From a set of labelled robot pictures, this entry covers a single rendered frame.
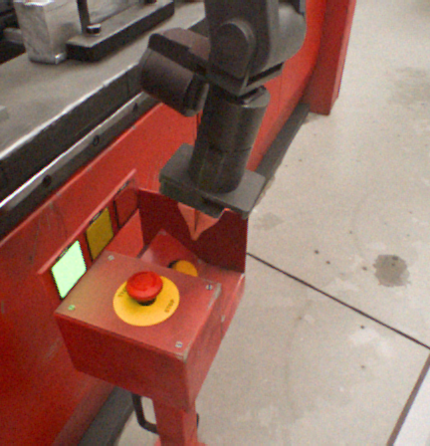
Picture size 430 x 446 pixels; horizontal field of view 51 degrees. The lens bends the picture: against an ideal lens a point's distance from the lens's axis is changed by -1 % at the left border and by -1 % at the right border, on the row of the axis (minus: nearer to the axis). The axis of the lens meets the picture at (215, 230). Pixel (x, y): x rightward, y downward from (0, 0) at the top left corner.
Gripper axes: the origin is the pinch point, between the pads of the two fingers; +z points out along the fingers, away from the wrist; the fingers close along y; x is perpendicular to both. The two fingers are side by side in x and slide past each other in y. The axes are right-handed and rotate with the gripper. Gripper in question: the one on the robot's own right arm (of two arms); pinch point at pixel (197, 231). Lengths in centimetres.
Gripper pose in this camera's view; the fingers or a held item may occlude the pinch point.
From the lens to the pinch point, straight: 54.9
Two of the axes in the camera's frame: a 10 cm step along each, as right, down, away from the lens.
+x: -3.5, 6.2, -7.0
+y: -9.1, -4.1, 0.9
